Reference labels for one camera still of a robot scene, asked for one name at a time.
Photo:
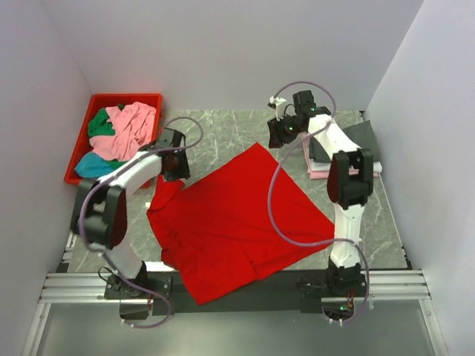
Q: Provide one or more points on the red plastic bin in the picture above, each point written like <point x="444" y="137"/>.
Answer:
<point x="105" y="100"/>

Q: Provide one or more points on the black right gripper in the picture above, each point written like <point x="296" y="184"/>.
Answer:
<point x="276" y="140"/>

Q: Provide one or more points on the crumpled teal t-shirt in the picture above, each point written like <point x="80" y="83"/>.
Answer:
<point x="94" y="166"/>

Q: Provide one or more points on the folded white t-shirt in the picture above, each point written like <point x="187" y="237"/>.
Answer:
<point x="325" y="167"/>

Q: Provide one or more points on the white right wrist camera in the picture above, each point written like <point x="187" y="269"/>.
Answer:
<point x="275" y="102"/>

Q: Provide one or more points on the red t-shirt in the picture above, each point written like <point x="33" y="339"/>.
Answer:
<point x="241" y="223"/>

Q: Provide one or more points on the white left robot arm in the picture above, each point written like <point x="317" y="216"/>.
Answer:
<point x="99" y="214"/>

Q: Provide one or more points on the folded pink t-shirt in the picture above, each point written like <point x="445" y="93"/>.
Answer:
<point x="320" y="175"/>

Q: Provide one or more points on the crumpled pink t-shirt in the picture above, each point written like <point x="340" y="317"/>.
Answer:
<point x="135" y="122"/>

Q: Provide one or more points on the folded dark grey t-shirt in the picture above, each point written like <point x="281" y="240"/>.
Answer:
<point x="361" y="134"/>

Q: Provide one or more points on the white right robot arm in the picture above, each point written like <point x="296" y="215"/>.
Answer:
<point x="349" y="185"/>

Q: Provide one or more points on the crumpled green t-shirt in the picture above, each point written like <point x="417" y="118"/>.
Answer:
<point x="104" y="140"/>

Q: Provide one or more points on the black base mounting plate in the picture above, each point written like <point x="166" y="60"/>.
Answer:
<point x="335" y="282"/>

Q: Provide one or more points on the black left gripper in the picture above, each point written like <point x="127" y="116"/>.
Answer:
<point x="183" y="172"/>

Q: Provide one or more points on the aluminium frame rail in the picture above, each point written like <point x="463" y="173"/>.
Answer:
<point x="90" y="288"/>

